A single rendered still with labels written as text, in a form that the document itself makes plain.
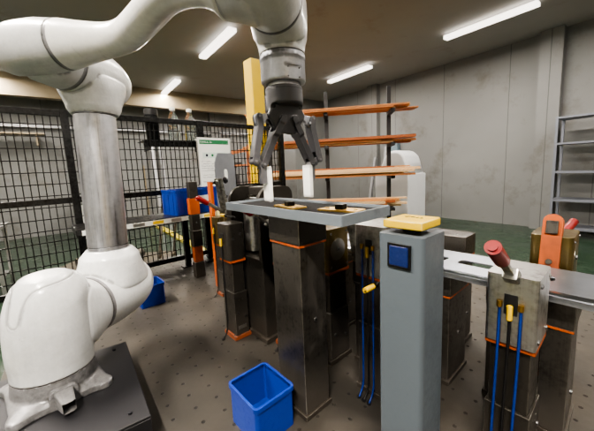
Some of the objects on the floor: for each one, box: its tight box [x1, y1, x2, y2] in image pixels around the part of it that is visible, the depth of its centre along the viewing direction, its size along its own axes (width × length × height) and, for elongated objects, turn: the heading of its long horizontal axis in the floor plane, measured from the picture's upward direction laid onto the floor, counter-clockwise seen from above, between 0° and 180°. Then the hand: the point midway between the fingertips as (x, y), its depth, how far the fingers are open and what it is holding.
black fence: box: [0, 106, 286, 303], centre depth 164 cm, size 14×197×155 cm
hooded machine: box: [376, 150, 425, 218], centre depth 614 cm, size 80×65×152 cm
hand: (288, 187), depth 62 cm, fingers open, 9 cm apart
